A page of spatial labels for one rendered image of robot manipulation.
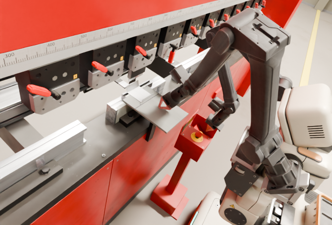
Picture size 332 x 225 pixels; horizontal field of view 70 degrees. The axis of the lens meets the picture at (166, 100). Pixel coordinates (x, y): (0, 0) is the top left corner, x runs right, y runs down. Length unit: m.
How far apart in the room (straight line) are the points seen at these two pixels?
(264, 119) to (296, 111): 0.20
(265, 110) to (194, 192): 1.55
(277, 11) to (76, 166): 2.57
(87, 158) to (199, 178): 1.34
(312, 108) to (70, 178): 0.86
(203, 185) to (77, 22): 1.77
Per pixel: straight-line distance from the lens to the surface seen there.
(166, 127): 1.03
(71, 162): 1.03
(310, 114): 0.84
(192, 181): 2.15
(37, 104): 0.75
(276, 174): 0.80
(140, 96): 1.14
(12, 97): 1.15
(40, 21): 0.64
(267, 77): 0.56
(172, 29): 1.10
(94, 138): 1.10
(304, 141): 0.89
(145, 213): 1.92
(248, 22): 0.55
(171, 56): 1.14
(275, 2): 2.98
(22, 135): 1.13
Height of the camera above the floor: 1.72
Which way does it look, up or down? 39 degrees down
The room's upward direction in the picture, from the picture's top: 18 degrees clockwise
